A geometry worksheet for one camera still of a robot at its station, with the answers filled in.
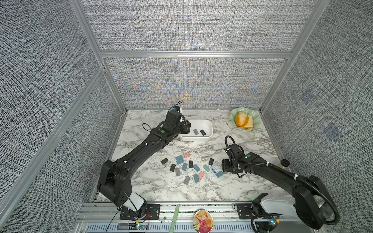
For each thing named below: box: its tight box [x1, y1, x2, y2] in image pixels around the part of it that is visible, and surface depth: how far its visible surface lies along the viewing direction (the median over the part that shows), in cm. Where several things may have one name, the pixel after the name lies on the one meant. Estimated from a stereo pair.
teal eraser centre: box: [192, 164, 201, 173], surface depth 90 cm
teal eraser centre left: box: [182, 163, 188, 171], surface depth 90 cm
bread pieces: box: [235, 111, 255, 129], surface depth 108 cm
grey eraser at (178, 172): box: [174, 167, 181, 177], surface depth 89 cm
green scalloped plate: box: [229, 107, 261, 130], surface depth 109 cm
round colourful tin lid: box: [193, 209, 215, 233], surface depth 69 cm
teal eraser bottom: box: [193, 173, 200, 184], surface depth 85 cm
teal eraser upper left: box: [175, 154, 185, 165], surface depth 94 cm
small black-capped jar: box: [280, 158, 290, 167], surface depth 82 cm
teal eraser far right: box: [215, 170, 224, 179], surface depth 87 cm
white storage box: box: [178, 118, 214, 141], surface depth 107 cm
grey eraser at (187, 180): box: [183, 175, 191, 185], surface depth 85 cm
